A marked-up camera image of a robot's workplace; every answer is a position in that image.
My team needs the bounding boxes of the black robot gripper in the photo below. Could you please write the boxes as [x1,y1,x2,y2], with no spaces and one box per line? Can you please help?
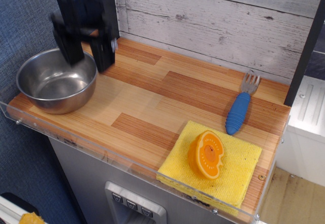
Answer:
[51,0,117,73]

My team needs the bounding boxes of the stainless steel bowl pan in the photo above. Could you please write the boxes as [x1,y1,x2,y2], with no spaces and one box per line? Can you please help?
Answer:
[16,48,98,114]

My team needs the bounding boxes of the clear acrylic table guard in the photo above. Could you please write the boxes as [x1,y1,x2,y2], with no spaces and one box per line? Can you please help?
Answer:
[0,17,290,224]

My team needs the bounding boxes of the grey toy fridge cabinet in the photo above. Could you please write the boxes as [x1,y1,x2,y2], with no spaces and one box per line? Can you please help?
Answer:
[48,136,244,224]

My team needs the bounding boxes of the silver dispenser button panel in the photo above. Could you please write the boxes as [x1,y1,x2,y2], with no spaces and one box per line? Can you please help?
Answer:
[105,181,167,223]

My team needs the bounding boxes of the orange plastic fruit half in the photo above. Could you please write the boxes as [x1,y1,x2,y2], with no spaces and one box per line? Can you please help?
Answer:
[188,131,224,180]

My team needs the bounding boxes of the yellow sponge cloth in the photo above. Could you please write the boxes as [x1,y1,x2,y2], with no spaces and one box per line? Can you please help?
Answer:
[156,121,262,208]

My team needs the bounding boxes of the yellow object bottom left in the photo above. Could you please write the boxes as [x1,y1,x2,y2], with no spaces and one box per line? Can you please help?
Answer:
[19,212,45,224]

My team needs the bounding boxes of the white toy sink unit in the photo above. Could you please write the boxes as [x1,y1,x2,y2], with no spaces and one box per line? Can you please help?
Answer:
[276,76,324,186]

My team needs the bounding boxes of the dark left vertical post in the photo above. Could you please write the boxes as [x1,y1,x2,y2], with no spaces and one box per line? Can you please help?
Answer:
[109,0,120,39]

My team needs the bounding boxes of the dark vertical post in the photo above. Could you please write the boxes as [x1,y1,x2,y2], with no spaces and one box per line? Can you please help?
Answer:
[109,0,120,39]
[284,0,324,107]

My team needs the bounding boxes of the blue handled metal fork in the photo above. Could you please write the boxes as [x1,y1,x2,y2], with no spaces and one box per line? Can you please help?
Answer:
[225,73,261,135]

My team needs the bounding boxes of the dark right vertical post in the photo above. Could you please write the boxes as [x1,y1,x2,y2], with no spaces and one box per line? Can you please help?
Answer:
[284,0,324,107]

